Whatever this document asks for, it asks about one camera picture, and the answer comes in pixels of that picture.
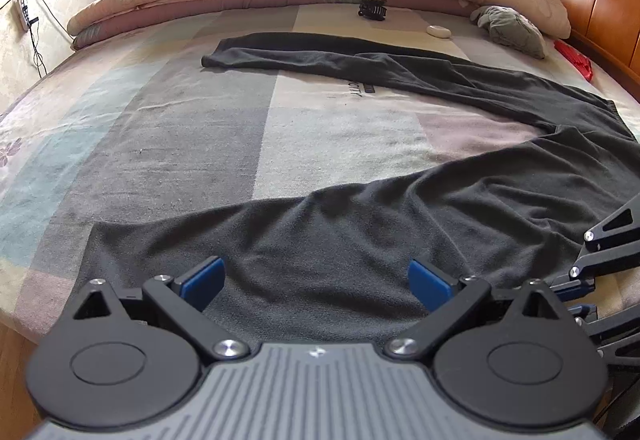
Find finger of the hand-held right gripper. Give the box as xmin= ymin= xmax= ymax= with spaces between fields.
xmin=547 ymin=193 xmax=640 ymax=298
xmin=570 ymin=304 xmax=640 ymax=363

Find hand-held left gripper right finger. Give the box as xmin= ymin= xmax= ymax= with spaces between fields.
xmin=385 ymin=260 xmax=571 ymax=363

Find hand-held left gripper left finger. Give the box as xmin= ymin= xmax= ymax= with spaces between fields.
xmin=72 ymin=256 xmax=251 ymax=363

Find dark grey pants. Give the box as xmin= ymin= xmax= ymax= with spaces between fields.
xmin=80 ymin=33 xmax=640 ymax=346

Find bed with checked sheet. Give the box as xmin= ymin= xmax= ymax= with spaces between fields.
xmin=0 ymin=0 xmax=640 ymax=356

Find red folding fan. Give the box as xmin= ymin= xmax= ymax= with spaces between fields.
xmin=554 ymin=39 xmax=596 ymax=81

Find grey cat-print cushion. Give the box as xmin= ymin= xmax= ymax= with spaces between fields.
xmin=470 ymin=5 xmax=547 ymax=60

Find black hair claw clip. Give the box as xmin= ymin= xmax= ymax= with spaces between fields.
xmin=357 ymin=0 xmax=388 ymax=20

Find wall power strip with cables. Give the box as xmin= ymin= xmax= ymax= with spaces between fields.
xmin=15 ymin=0 xmax=48 ymax=71

